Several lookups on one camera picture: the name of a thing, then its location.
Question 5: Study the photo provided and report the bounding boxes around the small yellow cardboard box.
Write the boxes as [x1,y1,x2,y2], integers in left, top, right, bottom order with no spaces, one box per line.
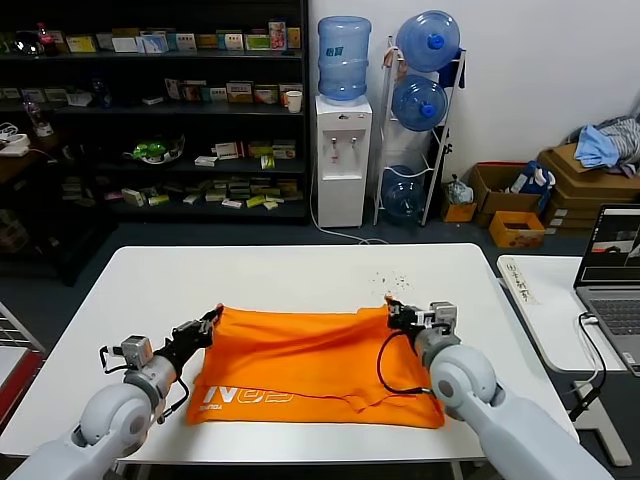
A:
[441,198,478,224]

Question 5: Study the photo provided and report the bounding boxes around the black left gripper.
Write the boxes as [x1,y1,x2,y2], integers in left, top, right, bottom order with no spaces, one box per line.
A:
[154,308,223,366]

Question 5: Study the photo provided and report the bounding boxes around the red label cola bottle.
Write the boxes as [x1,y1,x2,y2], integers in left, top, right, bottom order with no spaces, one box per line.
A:
[36,21,58,57]

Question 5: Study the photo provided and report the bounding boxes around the white power strip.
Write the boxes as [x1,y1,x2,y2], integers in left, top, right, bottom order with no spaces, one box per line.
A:
[0,123,31,159]

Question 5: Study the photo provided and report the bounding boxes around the clear bottle pink contents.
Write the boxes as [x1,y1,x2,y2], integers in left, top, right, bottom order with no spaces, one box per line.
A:
[22,98,54,139]

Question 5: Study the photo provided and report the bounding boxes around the knotted grey plastic bag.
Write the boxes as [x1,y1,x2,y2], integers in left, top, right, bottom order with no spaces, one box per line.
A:
[446,174,476,206]

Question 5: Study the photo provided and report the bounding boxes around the grey striped garment pile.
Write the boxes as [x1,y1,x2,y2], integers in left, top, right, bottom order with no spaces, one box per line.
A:
[597,115,640,180]

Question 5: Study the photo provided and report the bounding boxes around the orange t-shirt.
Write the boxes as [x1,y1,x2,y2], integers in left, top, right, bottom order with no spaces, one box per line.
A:
[185,294,446,430]

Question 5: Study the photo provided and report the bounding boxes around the tall pink box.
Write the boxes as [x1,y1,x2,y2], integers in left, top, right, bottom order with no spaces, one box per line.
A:
[267,20,289,52]

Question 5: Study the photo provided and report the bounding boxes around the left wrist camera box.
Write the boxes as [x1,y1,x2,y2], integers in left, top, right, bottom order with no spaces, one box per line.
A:
[121,337,154,371]

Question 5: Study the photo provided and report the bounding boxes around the light blue garment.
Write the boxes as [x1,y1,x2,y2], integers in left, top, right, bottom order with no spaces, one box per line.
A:
[573,125,624,170]

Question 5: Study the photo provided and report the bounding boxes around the brown cardboard box stack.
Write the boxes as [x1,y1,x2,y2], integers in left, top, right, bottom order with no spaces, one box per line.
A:
[542,187,640,237]

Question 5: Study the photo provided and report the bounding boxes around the dark blue hanging cloth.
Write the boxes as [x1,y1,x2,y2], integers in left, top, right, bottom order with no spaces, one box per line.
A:
[438,47,469,91]

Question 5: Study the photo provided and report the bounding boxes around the blue plastic bottle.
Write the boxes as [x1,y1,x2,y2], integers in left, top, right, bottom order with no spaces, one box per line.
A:
[90,77,112,109]

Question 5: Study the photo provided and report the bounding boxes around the orange cardboard box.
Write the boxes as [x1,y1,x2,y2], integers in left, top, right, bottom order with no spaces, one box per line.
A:
[488,210,547,250]

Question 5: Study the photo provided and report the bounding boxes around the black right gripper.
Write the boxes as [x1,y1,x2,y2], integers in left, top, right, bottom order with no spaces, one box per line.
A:
[385,296,426,331]

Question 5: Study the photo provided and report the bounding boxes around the black shelving unit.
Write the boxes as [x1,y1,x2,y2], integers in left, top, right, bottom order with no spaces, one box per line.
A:
[0,0,310,227]

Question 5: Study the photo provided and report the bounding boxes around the white side table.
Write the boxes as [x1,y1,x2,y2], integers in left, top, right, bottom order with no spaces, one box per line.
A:
[497,254,632,469]

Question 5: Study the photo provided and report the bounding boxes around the cream red striped box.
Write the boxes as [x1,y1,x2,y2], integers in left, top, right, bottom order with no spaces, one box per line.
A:
[225,81,255,105]

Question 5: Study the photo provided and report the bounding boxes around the blue water jug on dispenser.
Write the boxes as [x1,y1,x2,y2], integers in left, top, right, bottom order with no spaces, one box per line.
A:
[318,15,374,104]

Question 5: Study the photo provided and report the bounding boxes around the white dispenser power cord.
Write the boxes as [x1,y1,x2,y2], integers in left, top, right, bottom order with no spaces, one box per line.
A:
[310,169,391,247]

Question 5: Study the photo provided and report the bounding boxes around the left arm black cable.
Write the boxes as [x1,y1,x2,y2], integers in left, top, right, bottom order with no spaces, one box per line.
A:
[98,344,192,426]

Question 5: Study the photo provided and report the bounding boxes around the tan hanging cloth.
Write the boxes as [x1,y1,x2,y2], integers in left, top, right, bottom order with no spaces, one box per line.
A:
[382,41,407,83]

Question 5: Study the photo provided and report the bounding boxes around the blue white box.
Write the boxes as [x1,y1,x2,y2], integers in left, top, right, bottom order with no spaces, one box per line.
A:
[139,33,168,55]

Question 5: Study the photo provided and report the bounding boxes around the grey laptop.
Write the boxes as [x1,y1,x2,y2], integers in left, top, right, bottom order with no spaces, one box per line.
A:
[573,203,640,377]

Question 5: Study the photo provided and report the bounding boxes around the large flat cardboard box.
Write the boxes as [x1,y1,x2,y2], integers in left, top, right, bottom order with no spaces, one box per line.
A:
[537,143,640,194]

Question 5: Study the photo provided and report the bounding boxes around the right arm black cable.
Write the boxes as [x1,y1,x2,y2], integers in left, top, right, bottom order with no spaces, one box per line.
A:
[377,329,436,397]

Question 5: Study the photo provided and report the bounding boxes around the white wire grid rack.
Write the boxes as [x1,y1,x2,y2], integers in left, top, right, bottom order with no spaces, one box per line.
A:
[0,299,49,352]

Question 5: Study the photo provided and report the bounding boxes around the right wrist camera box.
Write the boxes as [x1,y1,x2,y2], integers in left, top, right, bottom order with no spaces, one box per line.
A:
[417,301,459,332]

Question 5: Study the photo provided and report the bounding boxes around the white metal jug rack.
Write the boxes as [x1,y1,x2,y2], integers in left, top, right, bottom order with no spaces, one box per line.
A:
[374,33,469,227]

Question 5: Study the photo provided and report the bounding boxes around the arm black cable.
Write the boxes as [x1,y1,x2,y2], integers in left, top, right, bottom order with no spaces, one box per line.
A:
[377,329,436,397]
[98,344,192,426]

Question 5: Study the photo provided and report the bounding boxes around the green fruit bowl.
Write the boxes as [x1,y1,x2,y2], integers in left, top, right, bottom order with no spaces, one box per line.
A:
[121,133,186,166]

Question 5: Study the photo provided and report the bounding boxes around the black laptop cable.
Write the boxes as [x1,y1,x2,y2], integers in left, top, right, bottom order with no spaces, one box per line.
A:
[567,310,609,424]

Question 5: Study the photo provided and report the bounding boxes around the open brown cardboard box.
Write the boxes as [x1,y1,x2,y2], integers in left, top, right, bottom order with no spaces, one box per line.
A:
[471,161,544,230]

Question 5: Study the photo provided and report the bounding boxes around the blue white plastic bag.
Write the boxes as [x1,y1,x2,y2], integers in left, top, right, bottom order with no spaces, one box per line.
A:
[509,160,557,199]

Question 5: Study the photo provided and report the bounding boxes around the yellow medicine box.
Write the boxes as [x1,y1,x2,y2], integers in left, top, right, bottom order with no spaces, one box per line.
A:
[65,34,97,54]

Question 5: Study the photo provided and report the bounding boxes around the shiny black round bowl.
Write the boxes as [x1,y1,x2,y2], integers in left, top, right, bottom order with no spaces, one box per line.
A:
[12,30,41,56]

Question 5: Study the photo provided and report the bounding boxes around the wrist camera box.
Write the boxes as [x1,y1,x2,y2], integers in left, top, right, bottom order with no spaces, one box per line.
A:
[417,301,459,332]
[121,337,154,371]

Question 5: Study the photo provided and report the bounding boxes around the white water dispenser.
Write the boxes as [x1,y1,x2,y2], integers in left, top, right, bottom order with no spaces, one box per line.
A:
[314,94,374,229]

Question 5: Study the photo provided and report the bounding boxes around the red panel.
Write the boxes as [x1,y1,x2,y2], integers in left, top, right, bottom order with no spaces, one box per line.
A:
[0,349,47,416]

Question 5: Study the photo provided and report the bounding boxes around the orange white box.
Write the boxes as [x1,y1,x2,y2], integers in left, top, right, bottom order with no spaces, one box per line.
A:
[278,82,304,107]

